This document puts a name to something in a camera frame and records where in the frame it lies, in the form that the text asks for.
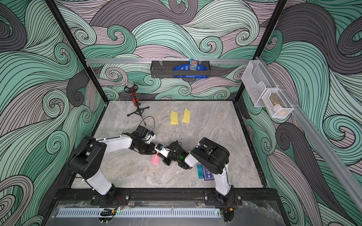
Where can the aluminium rail right wall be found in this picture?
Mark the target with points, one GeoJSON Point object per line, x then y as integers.
{"type": "Point", "coordinates": [342, 173]}

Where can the aluminium rail back wall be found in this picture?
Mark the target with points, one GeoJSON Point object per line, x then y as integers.
{"type": "Point", "coordinates": [129, 60]}

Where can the black vertical frame post left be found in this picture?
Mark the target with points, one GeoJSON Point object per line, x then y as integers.
{"type": "Point", "coordinates": [67, 32]}

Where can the black vertical frame post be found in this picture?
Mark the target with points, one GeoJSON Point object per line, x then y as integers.
{"type": "Point", "coordinates": [268, 14]}
{"type": "Point", "coordinates": [67, 32]}

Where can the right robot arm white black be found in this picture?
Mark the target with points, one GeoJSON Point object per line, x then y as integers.
{"type": "Point", "coordinates": [214, 157]}

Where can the teal small card box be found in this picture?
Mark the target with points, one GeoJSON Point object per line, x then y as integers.
{"type": "Point", "coordinates": [200, 171]}

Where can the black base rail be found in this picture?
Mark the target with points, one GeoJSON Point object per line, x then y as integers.
{"type": "Point", "coordinates": [208, 196]}

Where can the white perforated cable duct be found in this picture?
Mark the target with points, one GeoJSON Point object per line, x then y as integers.
{"type": "Point", "coordinates": [140, 213]}

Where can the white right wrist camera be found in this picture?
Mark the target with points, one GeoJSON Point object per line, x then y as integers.
{"type": "Point", "coordinates": [162, 151]}

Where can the black tripod mic stand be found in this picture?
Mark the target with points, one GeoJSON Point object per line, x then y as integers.
{"type": "Point", "coordinates": [139, 111]}

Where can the black wall shelf basket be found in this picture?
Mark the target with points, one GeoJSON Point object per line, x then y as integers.
{"type": "Point", "coordinates": [165, 69]}

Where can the light yellow square paper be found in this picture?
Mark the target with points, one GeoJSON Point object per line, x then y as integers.
{"type": "Point", "coordinates": [174, 118]}

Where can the aluminium rail wall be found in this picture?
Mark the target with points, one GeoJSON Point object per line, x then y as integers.
{"type": "Point", "coordinates": [342, 173]}
{"type": "Point", "coordinates": [129, 60]}

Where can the black vertical frame post right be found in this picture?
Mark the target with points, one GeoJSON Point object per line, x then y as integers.
{"type": "Point", "coordinates": [268, 14]}

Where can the pink square paper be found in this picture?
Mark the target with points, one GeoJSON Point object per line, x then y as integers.
{"type": "Point", "coordinates": [155, 159]}

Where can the clear plastic wall bin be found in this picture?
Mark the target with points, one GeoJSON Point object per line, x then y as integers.
{"type": "Point", "coordinates": [257, 80]}

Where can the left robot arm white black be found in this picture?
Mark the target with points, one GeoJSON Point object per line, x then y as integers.
{"type": "Point", "coordinates": [87, 158]}

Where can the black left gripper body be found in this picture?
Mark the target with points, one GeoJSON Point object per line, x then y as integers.
{"type": "Point", "coordinates": [145, 148]}

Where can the small clear bin with items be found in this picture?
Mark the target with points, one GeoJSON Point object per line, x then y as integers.
{"type": "Point", "coordinates": [277, 104]}

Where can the dark blue card deck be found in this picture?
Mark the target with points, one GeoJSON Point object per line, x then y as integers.
{"type": "Point", "coordinates": [207, 175]}

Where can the blue snack package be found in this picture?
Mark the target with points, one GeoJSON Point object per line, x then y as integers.
{"type": "Point", "coordinates": [192, 66]}

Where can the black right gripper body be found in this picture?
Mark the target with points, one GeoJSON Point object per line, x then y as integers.
{"type": "Point", "coordinates": [168, 159]}

